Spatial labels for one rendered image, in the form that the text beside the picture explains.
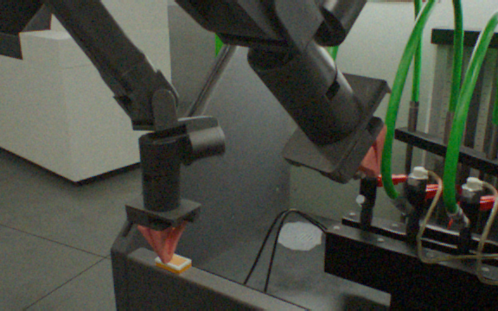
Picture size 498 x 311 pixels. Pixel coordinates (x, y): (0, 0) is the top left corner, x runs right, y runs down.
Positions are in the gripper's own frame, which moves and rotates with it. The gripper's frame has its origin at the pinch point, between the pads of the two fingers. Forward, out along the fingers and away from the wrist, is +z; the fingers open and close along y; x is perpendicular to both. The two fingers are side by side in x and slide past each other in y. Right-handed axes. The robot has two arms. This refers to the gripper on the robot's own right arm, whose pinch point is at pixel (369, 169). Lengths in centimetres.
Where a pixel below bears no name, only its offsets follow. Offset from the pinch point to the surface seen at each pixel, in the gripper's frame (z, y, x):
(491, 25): 8.6, 27.3, 1.4
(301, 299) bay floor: 39.8, -12.0, 25.9
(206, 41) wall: 243, 177, 419
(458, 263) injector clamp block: 34.2, 3.8, 1.6
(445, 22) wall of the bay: 30, 45, 23
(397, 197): 19.1, 5.1, 7.1
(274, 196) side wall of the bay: 50, 6, 54
